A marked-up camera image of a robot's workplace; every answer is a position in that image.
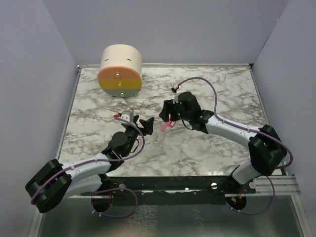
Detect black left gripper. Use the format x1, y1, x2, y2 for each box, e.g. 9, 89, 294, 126
124, 115, 154, 157

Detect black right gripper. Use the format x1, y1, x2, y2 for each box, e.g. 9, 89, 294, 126
159, 98, 192, 122

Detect pink strap keyring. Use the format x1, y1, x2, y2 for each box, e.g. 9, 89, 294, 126
160, 121, 172, 132

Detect red tagged silver key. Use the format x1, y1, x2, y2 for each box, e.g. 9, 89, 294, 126
168, 121, 176, 128

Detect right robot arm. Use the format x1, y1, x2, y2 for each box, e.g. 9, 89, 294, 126
159, 92, 287, 193

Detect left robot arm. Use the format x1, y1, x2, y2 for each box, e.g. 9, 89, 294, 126
25, 114, 155, 213

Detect round cream drawer cabinet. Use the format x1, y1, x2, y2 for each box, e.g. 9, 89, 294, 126
97, 44, 142, 98

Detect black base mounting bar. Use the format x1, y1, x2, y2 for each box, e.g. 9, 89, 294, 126
93, 175, 255, 194

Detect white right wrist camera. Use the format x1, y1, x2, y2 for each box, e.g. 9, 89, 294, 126
171, 85, 186, 104

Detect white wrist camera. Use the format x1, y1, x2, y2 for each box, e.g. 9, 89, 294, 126
114, 111, 134, 123
171, 85, 186, 104

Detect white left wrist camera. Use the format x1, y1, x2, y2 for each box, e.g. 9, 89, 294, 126
114, 111, 134, 123

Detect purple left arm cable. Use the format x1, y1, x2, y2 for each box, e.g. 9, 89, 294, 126
30, 116, 146, 218

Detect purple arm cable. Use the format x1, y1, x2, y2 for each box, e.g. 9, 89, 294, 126
176, 77, 294, 215
30, 116, 146, 218

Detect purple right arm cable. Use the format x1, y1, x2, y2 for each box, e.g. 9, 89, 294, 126
176, 77, 294, 215

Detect aluminium frame rail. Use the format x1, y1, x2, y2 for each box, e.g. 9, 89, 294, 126
254, 175, 301, 196

